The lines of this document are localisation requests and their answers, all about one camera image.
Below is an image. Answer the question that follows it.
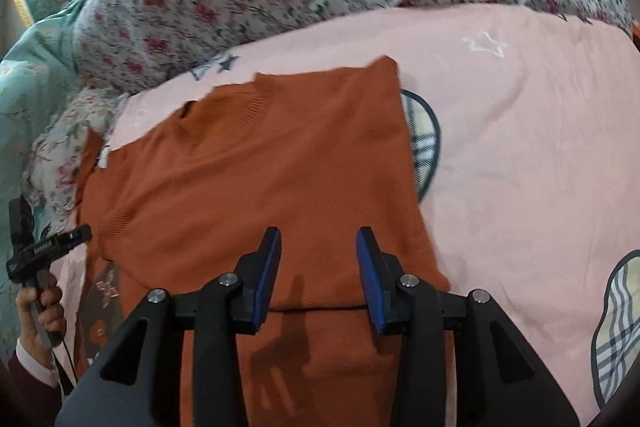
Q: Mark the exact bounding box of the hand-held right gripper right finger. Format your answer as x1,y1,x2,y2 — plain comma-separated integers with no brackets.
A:
355,227,581,427

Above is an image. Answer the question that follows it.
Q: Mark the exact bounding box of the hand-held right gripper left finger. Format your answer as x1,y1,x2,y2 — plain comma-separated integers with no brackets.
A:
54,227,283,427

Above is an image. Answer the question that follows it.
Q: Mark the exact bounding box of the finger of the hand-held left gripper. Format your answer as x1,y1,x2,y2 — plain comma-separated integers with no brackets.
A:
57,225,94,249

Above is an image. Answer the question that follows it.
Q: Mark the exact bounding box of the orange knit sweater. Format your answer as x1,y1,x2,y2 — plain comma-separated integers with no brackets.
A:
75,56,451,427

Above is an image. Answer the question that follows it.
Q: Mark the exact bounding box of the person's left hand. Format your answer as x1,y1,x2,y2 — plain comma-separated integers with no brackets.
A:
15,274,67,369

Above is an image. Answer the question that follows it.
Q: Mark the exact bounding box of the ruffled floral pillow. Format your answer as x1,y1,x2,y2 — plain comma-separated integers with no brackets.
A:
22,88,132,214

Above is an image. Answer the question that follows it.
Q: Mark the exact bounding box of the teal floral quilt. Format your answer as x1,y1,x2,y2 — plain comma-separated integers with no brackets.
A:
0,0,128,358

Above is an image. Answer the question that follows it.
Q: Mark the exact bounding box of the pink printed blanket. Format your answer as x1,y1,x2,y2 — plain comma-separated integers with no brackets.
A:
50,2,640,427

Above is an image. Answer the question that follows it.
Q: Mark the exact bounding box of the black cable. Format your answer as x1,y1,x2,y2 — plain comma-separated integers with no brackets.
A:
52,339,78,395

